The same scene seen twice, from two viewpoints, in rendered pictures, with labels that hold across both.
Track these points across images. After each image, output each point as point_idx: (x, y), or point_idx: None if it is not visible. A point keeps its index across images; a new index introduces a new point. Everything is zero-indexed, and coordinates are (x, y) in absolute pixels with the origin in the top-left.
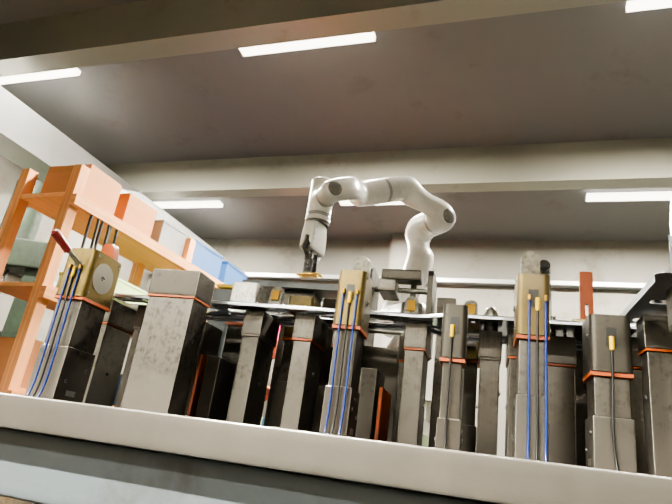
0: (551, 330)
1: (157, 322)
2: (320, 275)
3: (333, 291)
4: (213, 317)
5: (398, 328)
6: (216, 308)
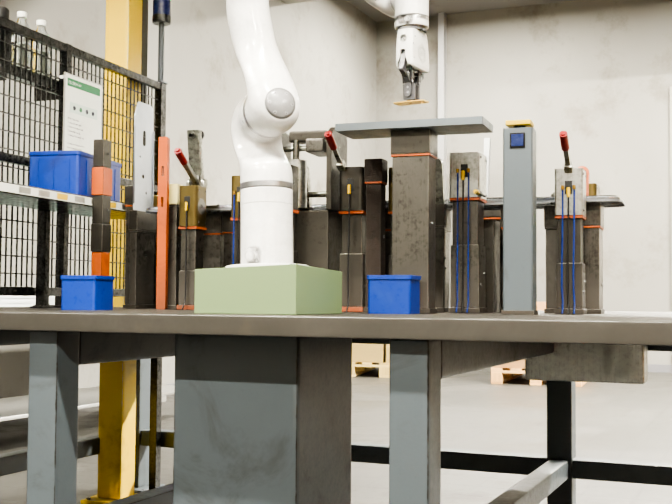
0: (221, 210)
1: None
2: (396, 104)
3: (377, 137)
4: (497, 200)
5: (319, 208)
6: (484, 204)
